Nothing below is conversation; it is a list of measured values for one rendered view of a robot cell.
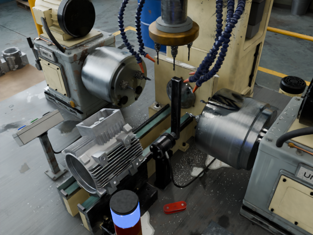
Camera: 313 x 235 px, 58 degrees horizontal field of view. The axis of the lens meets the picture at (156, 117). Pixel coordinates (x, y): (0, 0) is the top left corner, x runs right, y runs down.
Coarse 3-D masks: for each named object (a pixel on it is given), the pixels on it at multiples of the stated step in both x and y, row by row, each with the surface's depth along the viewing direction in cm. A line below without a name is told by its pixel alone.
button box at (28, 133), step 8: (56, 112) 105; (40, 120) 101; (48, 120) 103; (56, 120) 104; (24, 128) 97; (32, 128) 99; (40, 128) 100; (48, 128) 102; (16, 136) 97; (24, 136) 97; (32, 136) 98; (24, 144) 96
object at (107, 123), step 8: (96, 112) 99; (104, 112) 99; (112, 112) 97; (120, 112) 94; (88, 120) 96; (96, 120) 99; (104, 120) 90; (112, 120) 92; (120, 120) 94; (80, 128) 92; (88, 128) 88; (96, 128) 88; (104, 128) 90; (112, 128) 92; (120, 128) 94; (88, 136) 91; (96, 136) 88; (104, 136) 90; (112, 136) 92
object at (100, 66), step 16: (96, 48) 129; (112, 48) 126; (96, 64) 121; (112, 64) 118; (128, 64) 121; (144, 64) 130; (96, 80) 121; (112, 80) 117; (128, 80) 125; (144, 80) 135; (96, 96) 130; (112, 96) 121; (128, 96) 129
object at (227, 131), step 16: (224, 96) 95; (240, 96) 96; (208, 112) 94; (224, 112) 92; (240, 112) 90; (256, 112) 88; (272, 112) 91; (208, 128) 93; (224, 128) 90; (240, 128) 88; (256, 128) 87; (208, 144) 95; (224, 144) 91; (240, 144) 88; (256, 144) 90; (224, 160) 96; (240, 160) 91
